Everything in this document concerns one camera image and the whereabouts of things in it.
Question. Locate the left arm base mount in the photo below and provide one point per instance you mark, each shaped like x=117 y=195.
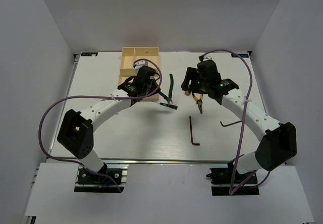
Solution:
x=90 y=183

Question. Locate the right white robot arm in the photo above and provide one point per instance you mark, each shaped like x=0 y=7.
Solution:
x=277 y=141

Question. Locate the large yellow-black needle-nose pliers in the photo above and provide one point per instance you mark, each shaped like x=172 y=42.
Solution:
x=199 y=102

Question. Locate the green handled cutters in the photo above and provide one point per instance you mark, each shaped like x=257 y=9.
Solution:
x=170 y=92

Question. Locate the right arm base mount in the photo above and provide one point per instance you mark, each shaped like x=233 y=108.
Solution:
x=220 y=178

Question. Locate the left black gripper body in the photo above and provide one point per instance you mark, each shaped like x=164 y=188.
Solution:
x=149 y=88

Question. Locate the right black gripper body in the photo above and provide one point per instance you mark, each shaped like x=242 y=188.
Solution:
x=198 y=86

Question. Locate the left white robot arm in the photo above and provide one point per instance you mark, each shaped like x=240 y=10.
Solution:
x=78 y=127

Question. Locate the short brown hex key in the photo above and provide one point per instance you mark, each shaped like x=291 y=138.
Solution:
x=229 y=124

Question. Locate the cream compartment tray box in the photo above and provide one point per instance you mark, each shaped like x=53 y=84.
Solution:
x=129 y=56

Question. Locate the slim black green screwdriver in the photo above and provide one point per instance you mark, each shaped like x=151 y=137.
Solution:
x=171 y=106

